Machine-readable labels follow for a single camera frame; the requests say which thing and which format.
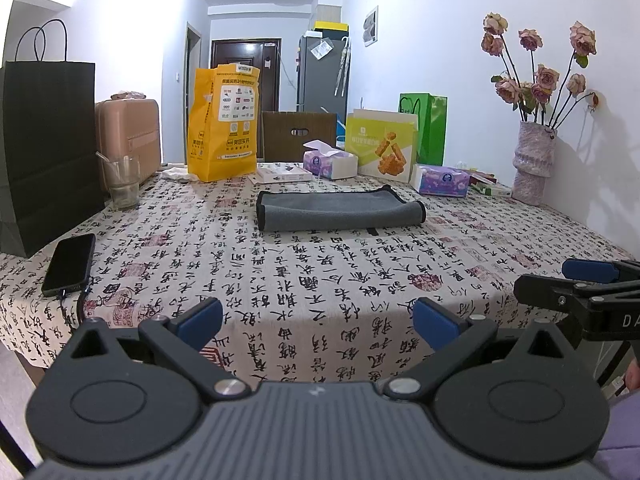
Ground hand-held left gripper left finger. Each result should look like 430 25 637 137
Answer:
62 297 252 404

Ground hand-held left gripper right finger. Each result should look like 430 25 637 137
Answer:
382 297 577 404

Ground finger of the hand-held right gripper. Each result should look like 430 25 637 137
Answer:
513 273 596 335
561 258 640 286

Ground grey towel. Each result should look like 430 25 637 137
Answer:
256 185 427 233

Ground pale textured vase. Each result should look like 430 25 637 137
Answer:
511 120 558 206

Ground calligraphy printed tablecloth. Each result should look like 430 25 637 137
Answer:
0 164 640 397

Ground person's purple clothing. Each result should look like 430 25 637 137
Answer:
594 391 640 480

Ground purple tissue pack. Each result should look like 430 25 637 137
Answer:
409 163 472 197

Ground black smartphone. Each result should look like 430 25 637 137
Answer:
41 233 97 297

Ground white crumpled plastic bag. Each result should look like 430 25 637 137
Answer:
159 165 202 181

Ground clear drinking glass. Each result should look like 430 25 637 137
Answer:
101 154 141 211

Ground flat white box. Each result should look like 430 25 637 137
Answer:
247 162 314 185

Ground green snack box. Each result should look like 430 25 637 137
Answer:
344 108 420 179

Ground white purple tissue box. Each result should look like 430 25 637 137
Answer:
302 139 359 180

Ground dried pink roses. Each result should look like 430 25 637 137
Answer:
481 11 600 129

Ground yellow paper bag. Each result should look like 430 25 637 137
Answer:
186 63 261 183

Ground pink suitcase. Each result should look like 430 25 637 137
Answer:
95 97 162 192

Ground green paper bag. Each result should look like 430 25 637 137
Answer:
398 92 449 167

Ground black paper bag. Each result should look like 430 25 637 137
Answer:
0 19 106 259

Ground grey refrigerator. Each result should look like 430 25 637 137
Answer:
296 34 351 117

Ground dark brown door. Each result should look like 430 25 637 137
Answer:
210 38 282 112

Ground folded white umbrella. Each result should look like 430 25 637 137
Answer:
333 35 352 97

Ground black phone cable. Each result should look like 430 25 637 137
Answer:
56 287 94 322

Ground wall picture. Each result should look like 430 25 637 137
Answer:
363 5 380 48

